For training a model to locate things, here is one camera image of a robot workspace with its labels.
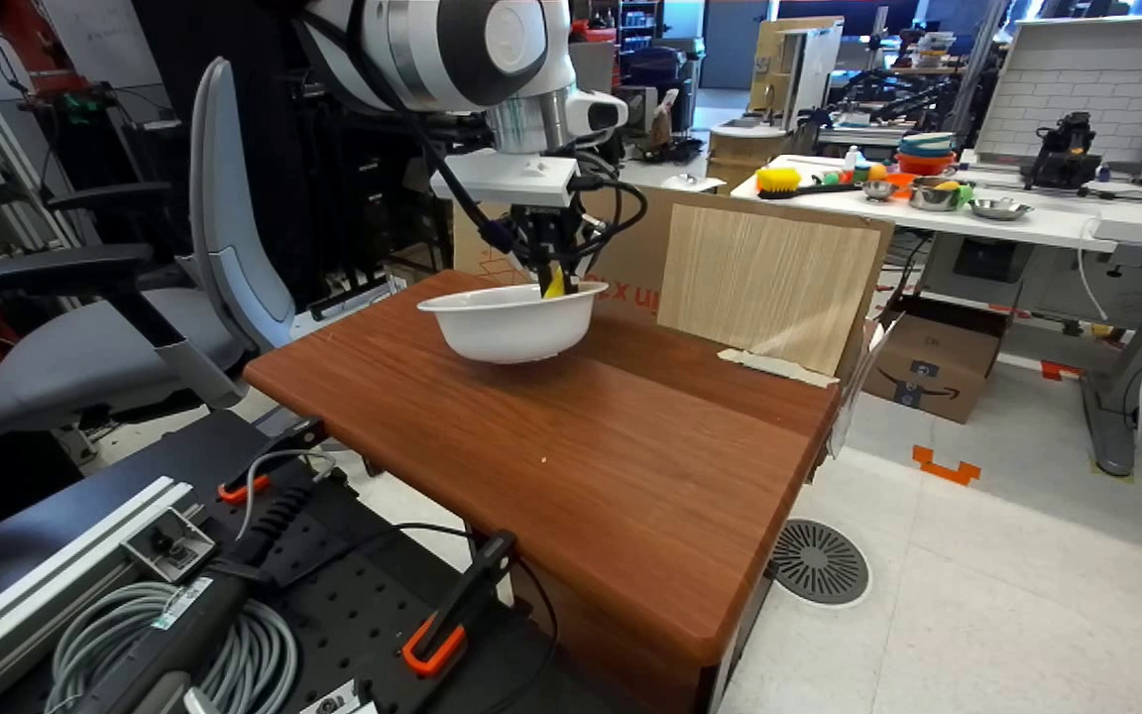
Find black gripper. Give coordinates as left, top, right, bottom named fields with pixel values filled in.
left=505, top=203, right=600, bottom=301

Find small metal dish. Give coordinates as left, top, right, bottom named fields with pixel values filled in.
left=966, top=192, right=1036, bottom=226

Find white plastic bowl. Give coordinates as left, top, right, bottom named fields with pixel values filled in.
left=415, top=276, right=609, bottom=367

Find light wooden board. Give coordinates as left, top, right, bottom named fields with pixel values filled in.
left=653, top=194, right=895, bottom=392

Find yellow round toy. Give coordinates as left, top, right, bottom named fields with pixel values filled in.
left=753, top=164, right=809, bottom=203

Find black clamp orange tip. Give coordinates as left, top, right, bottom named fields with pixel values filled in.
left=214, top=419, right=324, bottom=511
left=398, top=530, right=522, bottom=683

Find cardboard box black print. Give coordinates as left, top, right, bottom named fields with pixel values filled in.
left=861, top=292, right=1013, bottom=430

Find colourful stacked dishes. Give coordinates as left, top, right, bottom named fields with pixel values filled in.
left=893, top=127, right=963, bottom=180

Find round metal floor drain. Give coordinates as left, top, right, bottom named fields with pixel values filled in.
left=769, top=517, right=871, bottom=609

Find orange floor tape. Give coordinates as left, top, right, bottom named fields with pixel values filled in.
left=909, top=439, right=984, bottom=488

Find grey office chair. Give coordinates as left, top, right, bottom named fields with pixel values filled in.
left=0, top=53, right=306, bottom=444

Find white work table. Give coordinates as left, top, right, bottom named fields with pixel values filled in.
left=727, top=152, right=1142, bottom=481

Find black desktop device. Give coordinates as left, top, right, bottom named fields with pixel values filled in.
left=1020, top=108, right=1107, bottom=192

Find white pegboard panel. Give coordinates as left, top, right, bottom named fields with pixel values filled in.
left=975, top=12, right=1142, bottom=170

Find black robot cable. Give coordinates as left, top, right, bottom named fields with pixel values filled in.
left=428, top=121, right=653, bottom=271

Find black corrugated cable connector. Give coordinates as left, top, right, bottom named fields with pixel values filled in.
left=105, top=473, right=338, bottom=714

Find silver aluminium rail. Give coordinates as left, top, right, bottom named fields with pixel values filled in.
left=0, top=473, right=194, bottom=698

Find grey coiled cable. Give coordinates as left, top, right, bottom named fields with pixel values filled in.
left=43, top=580, right=306, bottom=714

